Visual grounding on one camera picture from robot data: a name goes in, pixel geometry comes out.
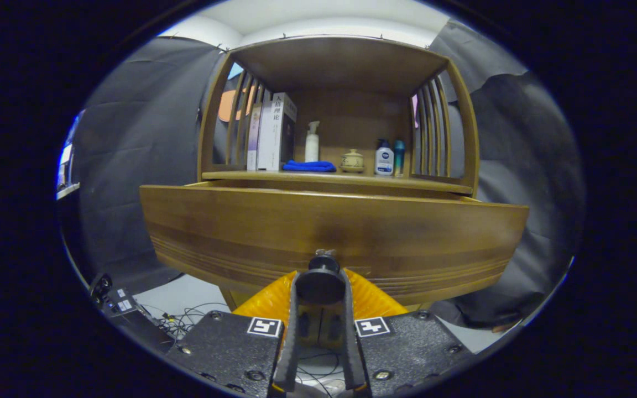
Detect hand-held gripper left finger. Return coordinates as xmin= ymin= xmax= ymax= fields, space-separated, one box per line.
xmin=164 ymin=269 xmax=300 ymax=396

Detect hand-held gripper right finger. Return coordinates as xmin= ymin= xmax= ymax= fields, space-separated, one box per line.
xmin=342 ymin=268 xmax=477 ymax=396

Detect wooden cabinet door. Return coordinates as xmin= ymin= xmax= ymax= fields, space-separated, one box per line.
xmin=321 ymin=303 xmax=347 ymax=350
xmin=299 ymin=303 xmax=322 ymax=350

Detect wooden countertop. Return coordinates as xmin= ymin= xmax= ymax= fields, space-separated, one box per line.
xmin=202 ymin=169 xmax=473 ymax=194

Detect wooden cabinet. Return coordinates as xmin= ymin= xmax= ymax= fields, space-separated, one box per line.
xmin=197 ymin=36 xmax=481 ymax=350

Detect black devices on floor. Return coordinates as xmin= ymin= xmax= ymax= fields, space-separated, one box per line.
xmin=89 ymin=274 xmax=175 ymax=354

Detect folded blue cloth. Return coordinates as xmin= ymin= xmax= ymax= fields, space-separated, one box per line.
xmin=282 ymin=160 xmax=337 ymax=172

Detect beige lidded tea cup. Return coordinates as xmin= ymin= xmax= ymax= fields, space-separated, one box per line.
xmin=340 ymin=149 xmax=366 ymax=174

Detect white lotion bottle blue cap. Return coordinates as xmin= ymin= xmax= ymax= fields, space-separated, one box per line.
xmin=374 ymin=139 xmax=395 ymax=176

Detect white pump bottle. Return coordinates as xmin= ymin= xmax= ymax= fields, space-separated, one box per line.
xmin=305 ymin=121 xmax=320 ymax=163

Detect pale purple book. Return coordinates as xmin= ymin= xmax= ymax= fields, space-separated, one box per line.
xmin=247 ymin=102 xmax=264 ymax=171

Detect white book with dark cover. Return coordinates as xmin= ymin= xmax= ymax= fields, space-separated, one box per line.
xmin=257 ymin=92 xmax=297 ymax=171

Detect computer monitor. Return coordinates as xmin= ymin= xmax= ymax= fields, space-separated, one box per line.
xmin=56 ymin=111 xmax=84 ymax=191

